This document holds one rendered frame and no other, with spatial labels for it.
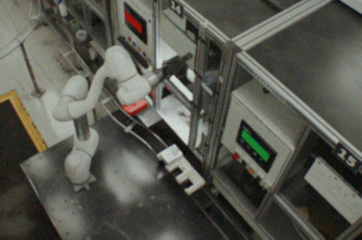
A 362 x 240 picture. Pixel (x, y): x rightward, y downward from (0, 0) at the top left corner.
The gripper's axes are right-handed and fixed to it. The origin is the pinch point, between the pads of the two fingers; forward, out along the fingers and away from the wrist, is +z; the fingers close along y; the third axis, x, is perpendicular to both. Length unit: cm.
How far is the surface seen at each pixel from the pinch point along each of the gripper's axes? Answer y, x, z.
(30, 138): 160, -151, -95
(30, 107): 160, -188, -78
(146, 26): 9.9, -45.4, 4.7
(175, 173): 97, 3, -21
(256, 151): 27, 53, 0
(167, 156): 87, -7, -20
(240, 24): -15.2, 13.3, 26.3
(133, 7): 3, -60, 6
